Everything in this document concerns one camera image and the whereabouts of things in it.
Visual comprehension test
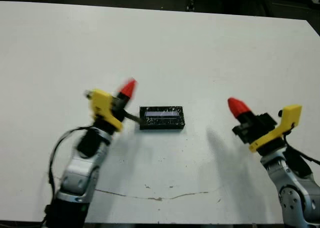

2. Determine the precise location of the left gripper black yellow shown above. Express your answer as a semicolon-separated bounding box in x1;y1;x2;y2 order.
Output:
83;78;141;133

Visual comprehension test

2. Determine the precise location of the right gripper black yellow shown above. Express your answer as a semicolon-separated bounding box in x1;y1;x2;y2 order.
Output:
227;97;303;153

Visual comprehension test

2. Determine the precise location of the shiny black box lid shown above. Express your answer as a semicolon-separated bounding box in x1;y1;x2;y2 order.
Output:
139;105;187;131

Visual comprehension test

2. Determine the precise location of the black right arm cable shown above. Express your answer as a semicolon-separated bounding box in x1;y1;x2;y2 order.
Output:
282;132;320;164

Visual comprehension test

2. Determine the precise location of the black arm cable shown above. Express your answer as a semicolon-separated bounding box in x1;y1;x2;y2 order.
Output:
282;132;320;164
46;126;94;197

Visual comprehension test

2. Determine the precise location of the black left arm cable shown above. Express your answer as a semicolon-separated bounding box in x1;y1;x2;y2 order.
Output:
46;126;94;197

